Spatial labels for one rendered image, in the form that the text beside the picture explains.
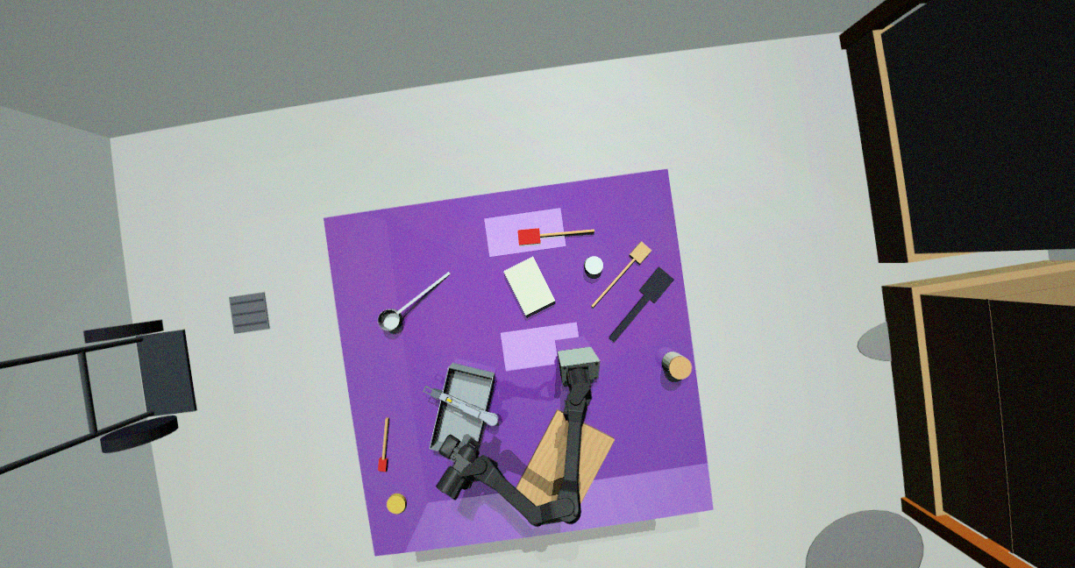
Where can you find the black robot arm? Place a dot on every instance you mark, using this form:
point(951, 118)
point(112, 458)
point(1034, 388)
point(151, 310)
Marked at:
point(468, 468)

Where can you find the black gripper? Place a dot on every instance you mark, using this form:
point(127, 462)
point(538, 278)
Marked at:
point(450, 447)

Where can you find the brown wooden board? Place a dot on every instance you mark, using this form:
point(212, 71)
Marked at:
point(543, 476)

